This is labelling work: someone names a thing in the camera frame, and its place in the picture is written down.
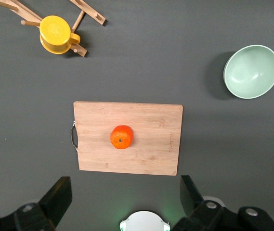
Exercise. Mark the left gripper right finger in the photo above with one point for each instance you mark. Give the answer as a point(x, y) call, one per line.
point(194, 207)

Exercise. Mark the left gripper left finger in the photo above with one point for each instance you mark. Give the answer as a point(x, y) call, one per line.
point(52, 204)

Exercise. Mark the orange fruit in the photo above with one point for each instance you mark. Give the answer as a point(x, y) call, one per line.
point(121, 137)

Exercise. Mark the wooden cutting board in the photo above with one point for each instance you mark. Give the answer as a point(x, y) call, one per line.
point(139, 120)

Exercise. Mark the pale green bowl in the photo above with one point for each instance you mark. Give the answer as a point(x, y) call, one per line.
point(250, 72)

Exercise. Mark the yellow mug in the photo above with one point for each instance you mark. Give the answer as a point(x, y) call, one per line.
point(55, 31)

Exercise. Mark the wooden mug rack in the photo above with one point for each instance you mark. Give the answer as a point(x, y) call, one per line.
point(91, 11)

